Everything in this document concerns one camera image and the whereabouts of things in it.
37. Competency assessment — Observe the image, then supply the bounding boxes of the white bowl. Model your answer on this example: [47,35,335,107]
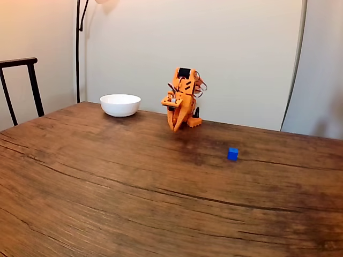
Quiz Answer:
[99,93,141,118]

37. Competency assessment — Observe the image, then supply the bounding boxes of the black floor lamp pole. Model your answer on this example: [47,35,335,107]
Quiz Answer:
[76,0,90,104]

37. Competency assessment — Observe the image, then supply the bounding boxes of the grey curved pole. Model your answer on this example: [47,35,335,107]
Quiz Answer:
[280,0,308,132]

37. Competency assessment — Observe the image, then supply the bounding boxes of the orange camera mount bracket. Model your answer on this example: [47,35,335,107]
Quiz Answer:
[160,96,184,110]

